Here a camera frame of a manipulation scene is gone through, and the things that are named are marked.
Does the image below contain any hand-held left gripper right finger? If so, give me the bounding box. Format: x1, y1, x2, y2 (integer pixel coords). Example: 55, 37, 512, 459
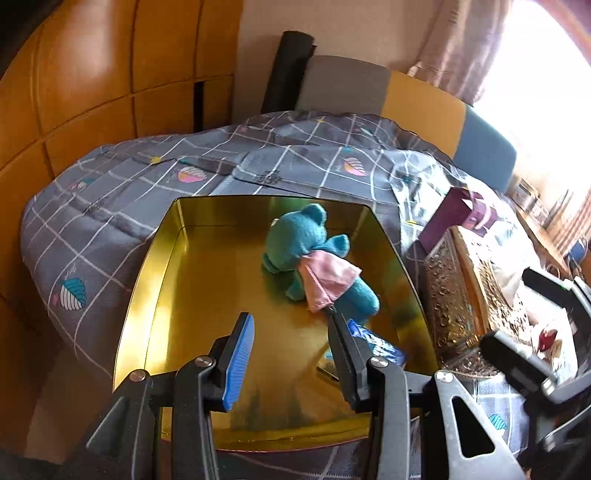
327, 307, 527, 480

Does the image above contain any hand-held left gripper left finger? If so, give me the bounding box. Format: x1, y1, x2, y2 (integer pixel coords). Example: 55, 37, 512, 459
69, 313, 256, 480

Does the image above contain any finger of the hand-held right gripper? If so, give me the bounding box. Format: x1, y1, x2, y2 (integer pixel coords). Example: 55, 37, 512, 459
480, 330, 559, 395
522, 268, 578, 303

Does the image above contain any blue white packet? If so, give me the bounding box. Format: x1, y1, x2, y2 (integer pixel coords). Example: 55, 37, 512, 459
347, 318, 408, 370

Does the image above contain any gold metal tin box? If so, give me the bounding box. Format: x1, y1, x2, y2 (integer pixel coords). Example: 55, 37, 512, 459
113, 196, 439, 453

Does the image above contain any teal teddy bear pink dress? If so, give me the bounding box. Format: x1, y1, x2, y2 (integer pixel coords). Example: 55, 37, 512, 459
262, 203, 380, 319

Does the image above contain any white tissue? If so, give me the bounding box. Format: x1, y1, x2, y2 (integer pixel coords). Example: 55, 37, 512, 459
489, 258, 529, 303

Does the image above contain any clear plastic container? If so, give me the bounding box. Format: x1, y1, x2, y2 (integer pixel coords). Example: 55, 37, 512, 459
516, 181, 551, 217

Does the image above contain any ornate gold tissue box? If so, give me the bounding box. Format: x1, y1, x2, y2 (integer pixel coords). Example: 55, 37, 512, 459
422, 226, 555, 377

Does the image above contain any purple gift box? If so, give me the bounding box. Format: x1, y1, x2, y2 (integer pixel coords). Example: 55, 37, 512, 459
418, 187, 499, 252

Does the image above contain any grey checked printed blanket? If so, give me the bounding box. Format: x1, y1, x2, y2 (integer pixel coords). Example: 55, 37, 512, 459
21, 110, 578, 462

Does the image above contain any grey yellow blue headboard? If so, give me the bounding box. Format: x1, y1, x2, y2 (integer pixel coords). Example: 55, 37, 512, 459
295, 55, 518, 192

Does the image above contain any pink patterned curtain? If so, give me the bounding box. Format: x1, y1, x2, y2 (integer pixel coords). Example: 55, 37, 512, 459
406, 0, 513, 104

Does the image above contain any black rolled mat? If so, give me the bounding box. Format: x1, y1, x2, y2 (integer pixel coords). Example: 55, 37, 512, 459
261, 30, 319, 114

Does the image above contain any wooden wardrobe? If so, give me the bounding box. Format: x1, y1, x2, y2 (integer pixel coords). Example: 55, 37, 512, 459
0, 0, 245, 462

